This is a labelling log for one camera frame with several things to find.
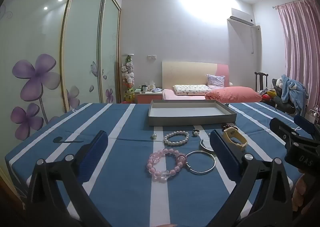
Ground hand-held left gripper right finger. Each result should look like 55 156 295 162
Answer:
209 129 293 227

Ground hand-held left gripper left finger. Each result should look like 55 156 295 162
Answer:
26 131 113 227

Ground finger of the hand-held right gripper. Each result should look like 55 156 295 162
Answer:
269 118 300 143
294 115 320 140

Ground yellow wristwatch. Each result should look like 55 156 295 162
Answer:
222 127 248 152

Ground silver cuff bangle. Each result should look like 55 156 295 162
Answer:
199 139 215 152

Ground thin silver bangle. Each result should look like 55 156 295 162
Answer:
185 151 216 174

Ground grey shallow tray box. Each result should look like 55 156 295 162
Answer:
148 99 237 127

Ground pink bead bracelet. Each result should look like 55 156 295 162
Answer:
146 148 187 182

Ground white pearl bracelet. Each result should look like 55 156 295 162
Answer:
163 130 190 146

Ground person's right hand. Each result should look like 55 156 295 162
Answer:
294 173 310 214

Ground colourful toy pile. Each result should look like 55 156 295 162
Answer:
259 89 277 103

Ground blue garment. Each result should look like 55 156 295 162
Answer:
280 75 309 115

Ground dark wooden chair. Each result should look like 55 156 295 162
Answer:
254 72 269 92

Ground blue white striped tablecloth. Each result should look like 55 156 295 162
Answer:
5 102 320 227

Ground folded pink quilt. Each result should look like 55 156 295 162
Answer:
205 86 263 104

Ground white patterned pillow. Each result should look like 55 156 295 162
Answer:
173 84 212 96

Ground pink nightstand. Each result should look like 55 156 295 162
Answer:
134 88 164 104

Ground purple pillow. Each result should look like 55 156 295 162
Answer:
206 74 225 90

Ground pink curtain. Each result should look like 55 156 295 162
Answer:
277 0 320 124

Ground hanging plush toy column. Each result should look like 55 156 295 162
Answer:
121 54 136 103

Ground pink bed with headboard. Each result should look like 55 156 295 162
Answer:
162 61 263 104

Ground white pipe cover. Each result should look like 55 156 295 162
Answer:
250 25 261 55

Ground flower print sliding wardrobe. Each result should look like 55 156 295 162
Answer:
0 0 122 192

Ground white air conditioner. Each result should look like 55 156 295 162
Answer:
227 8 255 27

